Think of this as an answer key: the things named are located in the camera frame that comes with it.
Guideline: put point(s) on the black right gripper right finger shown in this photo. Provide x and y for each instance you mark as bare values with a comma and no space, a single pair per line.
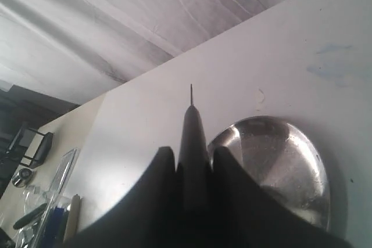
246,216

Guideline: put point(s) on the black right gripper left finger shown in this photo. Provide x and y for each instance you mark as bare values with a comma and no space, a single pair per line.
145,217

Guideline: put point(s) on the black kitchen knife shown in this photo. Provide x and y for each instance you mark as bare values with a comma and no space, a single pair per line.
193,160

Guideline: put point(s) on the round steel plate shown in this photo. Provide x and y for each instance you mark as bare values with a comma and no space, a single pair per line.
283,161

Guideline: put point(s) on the clutter beside table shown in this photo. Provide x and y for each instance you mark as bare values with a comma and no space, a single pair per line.
23,150

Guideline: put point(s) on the white backdrop curtain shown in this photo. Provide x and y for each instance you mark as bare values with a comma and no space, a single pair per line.
75,50

